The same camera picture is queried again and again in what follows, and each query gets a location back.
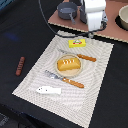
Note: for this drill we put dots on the pink toy stove board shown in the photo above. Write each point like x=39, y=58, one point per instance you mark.
x=112, y=31

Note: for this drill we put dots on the brown sausage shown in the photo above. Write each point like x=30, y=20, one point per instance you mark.
x=20, y=66

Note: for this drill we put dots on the grey saucepan with handle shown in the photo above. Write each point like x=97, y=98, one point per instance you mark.
x=67, y=11

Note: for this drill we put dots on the round wooden plate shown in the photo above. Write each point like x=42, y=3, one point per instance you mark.
x=68, y=73

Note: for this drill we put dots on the grey cooking pot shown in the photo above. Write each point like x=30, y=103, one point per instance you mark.
x=82, y=14

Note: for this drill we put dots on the beige bowl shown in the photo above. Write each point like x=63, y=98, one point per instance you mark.
x=123, y=14

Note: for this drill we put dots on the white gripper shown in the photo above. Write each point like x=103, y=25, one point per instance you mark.
x=95, y=15

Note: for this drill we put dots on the fork with orange handle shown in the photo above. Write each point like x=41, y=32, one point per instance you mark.
x=69, y=81

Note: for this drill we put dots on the white toy fish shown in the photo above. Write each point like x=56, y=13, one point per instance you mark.
x=48, y=90

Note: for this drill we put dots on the woven beige placemat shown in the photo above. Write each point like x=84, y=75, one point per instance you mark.
x=74, y=104

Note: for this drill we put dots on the knife with orange handle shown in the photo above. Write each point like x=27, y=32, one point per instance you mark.
x=79, y=55

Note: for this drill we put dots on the yellow butter box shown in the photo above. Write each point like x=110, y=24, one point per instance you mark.
x=76, y=43

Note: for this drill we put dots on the golden bread loaf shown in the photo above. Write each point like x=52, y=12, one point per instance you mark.
x=68, y=64

